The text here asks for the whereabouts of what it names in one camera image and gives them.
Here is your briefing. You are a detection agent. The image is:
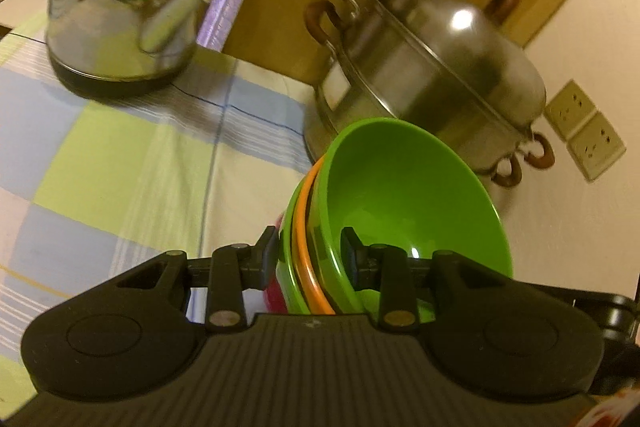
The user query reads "green plastic bowl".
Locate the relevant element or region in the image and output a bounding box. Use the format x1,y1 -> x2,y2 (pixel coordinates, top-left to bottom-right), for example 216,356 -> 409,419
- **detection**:
277,179 -> 313,314
306,118 -> 514,323

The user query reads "stainless steel steamer pot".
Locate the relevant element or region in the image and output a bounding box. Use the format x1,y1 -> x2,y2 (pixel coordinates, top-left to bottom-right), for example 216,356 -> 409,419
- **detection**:
302,0 -> 556,188

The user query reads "checked tablecloth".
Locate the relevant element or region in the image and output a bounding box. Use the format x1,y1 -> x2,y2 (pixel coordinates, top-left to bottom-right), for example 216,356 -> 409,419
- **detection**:
0,9 -> 326,413

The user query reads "yellowish wall socket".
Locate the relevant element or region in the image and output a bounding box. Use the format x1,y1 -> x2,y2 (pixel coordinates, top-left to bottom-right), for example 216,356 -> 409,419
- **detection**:
544,79 -> 601,142
567,112 -> 627,182

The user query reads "purple transparent plate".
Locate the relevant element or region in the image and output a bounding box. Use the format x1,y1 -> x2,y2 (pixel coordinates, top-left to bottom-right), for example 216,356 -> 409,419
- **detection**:
264,214 -> 291,314

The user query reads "stainless steel kettle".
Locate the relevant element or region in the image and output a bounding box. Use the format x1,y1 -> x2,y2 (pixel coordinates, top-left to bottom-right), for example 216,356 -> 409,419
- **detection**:
45,0 -> 266,100

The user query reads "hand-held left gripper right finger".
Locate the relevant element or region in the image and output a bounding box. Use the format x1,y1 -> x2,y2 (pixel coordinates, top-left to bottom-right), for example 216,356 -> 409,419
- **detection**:
340,227 -> 556,334

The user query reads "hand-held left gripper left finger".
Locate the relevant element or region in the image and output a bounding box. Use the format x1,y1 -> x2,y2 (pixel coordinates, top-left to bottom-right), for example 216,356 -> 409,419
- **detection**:
62,226 -> 279,334

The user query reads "orange plastic bowl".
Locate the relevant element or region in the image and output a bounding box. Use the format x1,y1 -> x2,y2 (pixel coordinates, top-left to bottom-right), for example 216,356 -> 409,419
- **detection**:
292,154 -> 335,315

